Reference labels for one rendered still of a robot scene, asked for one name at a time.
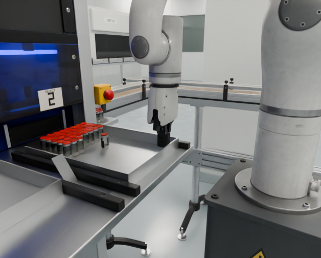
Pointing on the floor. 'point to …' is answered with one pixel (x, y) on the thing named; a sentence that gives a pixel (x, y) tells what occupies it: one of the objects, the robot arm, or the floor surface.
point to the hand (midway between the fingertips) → (163, 139)
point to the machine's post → (89, 99)
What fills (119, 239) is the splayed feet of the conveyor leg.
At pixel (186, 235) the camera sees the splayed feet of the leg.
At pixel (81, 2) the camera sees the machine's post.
